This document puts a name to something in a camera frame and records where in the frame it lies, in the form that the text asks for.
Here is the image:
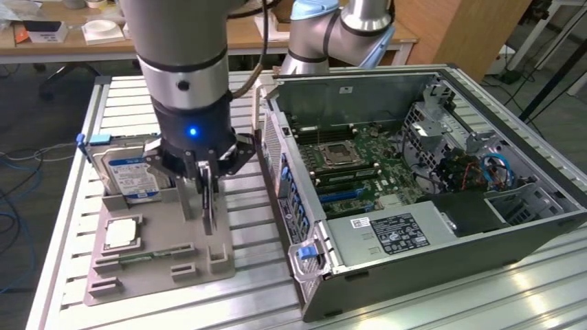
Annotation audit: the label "green RAM stick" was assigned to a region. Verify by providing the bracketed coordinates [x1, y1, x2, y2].
[117, 250, 177, 266]

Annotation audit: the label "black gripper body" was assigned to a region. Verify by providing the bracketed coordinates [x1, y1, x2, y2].
[152, 92, 243, 173]

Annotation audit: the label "silver CPU chip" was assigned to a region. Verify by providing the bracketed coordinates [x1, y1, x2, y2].
[103, 218, 141, 250]

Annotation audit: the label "blue floor cable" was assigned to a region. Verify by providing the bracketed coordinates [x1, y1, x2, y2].
[0, 151, 40, 295]

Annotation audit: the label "silver perforated disk bay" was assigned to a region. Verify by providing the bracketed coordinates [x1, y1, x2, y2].
[400, 99, 478, 173]

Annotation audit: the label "long wooden desk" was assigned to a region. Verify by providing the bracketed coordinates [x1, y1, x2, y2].
[0, 0, 419, 66]

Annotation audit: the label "grey black PC case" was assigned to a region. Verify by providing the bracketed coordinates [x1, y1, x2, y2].
[253, 61, 587, 322]

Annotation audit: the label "green motherboard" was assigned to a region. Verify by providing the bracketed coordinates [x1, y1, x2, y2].
[286, 122, 436, 219]

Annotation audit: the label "white table frame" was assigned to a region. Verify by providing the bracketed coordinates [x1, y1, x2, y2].
[506, 0, 587, 69]

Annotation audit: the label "white box black lid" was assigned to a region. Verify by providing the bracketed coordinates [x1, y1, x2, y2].
[21, 19, 69, 44]

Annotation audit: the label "blue expansion slot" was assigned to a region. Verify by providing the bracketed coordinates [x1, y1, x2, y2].
[319, 190, 364, 204]

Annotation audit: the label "hard disk with blue rails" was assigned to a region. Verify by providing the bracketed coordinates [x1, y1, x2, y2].
[77, 132, 177, 207]

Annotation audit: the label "grey parts rack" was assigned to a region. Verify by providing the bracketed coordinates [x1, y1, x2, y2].
[80, 173, 239, 309]

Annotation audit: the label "wooden cabinet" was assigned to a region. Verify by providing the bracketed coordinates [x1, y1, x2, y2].
[430, 0, 551, 83]

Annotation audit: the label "silver CPU socket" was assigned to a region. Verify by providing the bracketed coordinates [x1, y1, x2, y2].
[318, 142, 356, 169]

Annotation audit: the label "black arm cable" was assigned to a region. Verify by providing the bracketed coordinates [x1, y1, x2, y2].
[227, 0, 276, 102]

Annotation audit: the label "long black expansion slot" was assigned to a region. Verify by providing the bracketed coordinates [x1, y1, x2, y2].
[315, 184, 363, 197]

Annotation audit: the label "thin red wire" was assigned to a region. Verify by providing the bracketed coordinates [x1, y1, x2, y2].
[459, 160, 479, 190]

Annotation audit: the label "blue data wire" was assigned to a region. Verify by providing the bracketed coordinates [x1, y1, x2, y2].
[479, 152, 515, 188]

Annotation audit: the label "black office chair base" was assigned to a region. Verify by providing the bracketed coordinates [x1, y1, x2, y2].
[39, 63, 100, 101]

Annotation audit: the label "black RAM slot white clips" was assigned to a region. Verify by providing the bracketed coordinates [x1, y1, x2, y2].
[292, 122, 354, 132]
[296, 129, 359, 138]
[315, 175, 382, 188]
[312, 167, 380, 179]

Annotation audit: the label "white cardboard box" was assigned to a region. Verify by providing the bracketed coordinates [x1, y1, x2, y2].
[253, 12, 295, 42]

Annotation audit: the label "flat white box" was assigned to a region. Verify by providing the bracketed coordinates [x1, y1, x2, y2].
[81, 25, 125, 46]

